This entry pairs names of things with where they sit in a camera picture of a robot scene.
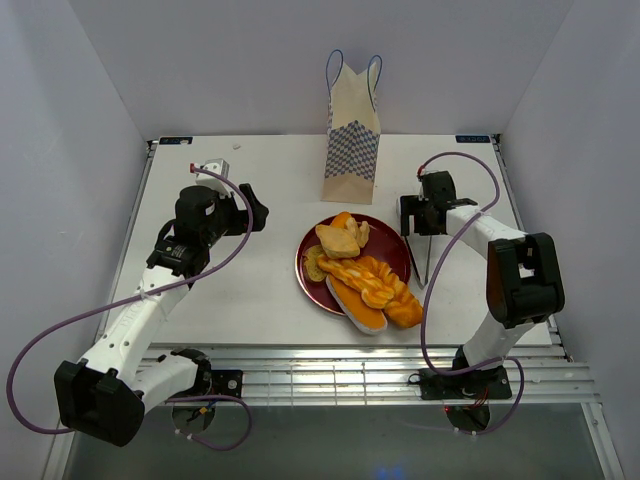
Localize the purple cable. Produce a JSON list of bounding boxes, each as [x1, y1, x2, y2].
[[402, 151, 526, 436], [5, 167, 255, 452]]

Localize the orange flat white-edged bread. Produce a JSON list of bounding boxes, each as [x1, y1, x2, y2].
[[326, 275, 388, 336]]

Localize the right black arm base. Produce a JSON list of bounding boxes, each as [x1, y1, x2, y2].
[[407, 367, 512, 400]]

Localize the blue corner label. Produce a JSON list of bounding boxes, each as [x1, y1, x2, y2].
[[455, 135, 491, 144], [158, 136, 193, 145]]

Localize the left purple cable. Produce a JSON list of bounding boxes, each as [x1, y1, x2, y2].
[[5, 167, 255, 452]]

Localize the aluminium rail frame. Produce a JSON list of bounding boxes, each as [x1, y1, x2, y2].
[[127, 135, 600, 407]]

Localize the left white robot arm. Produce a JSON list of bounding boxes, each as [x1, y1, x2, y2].
[[54, 183, 269, 447]]

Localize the metal serving tongs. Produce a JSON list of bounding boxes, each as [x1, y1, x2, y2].
[[404, 234, 432, 289]]

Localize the dark red round plate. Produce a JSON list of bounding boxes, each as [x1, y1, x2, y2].
[[295, 213, 412, 316]]

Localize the brown sliced bread piece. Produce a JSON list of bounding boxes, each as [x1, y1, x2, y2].
[[303, 245, 327, 283]]

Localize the orange iced twisted pastry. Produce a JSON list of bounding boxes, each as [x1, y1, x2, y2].
[[317, 255, 395, 310]]

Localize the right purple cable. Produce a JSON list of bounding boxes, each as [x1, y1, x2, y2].
[[402, 151, 526, 436]]

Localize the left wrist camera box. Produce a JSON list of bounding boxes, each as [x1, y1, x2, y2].
[[191, 158, 229, 195]]

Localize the left blue corner label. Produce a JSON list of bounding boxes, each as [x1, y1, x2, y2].
[[158, 136, 193, 145]]

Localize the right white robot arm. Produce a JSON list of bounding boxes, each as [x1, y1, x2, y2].
[[399, 171, 565, 397]]

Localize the orange oval bun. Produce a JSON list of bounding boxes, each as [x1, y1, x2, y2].
[[330, 211, 351, 229]]

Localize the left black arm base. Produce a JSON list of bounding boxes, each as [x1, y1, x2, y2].
[[171, 348, 243, 398]]

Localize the pale triangular bread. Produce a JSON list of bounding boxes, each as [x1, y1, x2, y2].
[[315, 224, 360, 259]]

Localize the blue checkered paper bag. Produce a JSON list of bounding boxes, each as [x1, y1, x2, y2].
[[321, 49, 383, 205]]

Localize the right blue corner label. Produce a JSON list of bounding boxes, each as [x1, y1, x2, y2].
[[455, 135, 491, 144]]

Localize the golden braided loaf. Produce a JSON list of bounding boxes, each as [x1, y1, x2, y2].
[[358, 256, 423, 329]]

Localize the beige ridged long bread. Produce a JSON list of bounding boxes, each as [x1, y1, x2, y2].
[[345, 217, 370, 248]]

